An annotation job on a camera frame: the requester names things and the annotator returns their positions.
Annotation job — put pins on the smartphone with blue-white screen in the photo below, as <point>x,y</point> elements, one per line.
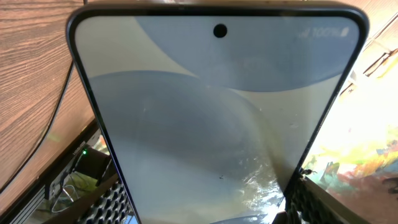
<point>209,108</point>

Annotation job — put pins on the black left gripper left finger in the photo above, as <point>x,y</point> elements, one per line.
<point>107,204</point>

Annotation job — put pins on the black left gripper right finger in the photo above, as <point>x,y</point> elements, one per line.
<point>306,202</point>

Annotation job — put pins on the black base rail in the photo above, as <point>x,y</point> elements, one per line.
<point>48,185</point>

